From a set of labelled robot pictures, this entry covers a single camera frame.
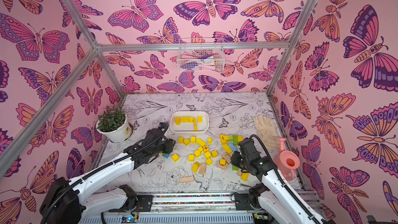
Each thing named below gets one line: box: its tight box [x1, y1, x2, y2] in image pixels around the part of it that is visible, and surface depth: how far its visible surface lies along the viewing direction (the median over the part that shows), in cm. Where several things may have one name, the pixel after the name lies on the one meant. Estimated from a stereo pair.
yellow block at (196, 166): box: [191, 161, 202, 174], surface depth 86 cm
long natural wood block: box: [179, 175, 195, 184], surface depth 83 cm
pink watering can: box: [274, 137, 301, 181], surface depth 78 cm
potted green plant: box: [95, 105, 132, 143], surface depth 87 cm
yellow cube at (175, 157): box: [171, 153, 180, 163], surface depth 89 cm
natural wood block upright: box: [199, 162, 207, 176], surface depth 87 cm
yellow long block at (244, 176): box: [240, 172, 250, 182], surface depth 83 cm
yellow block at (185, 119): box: [180, 116, 190, 123], surface depth 105 cm
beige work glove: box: [253, 115, 280, 151], surface depth 102 cm
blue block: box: [228, 142, 238, 152], surface depth 93 cm
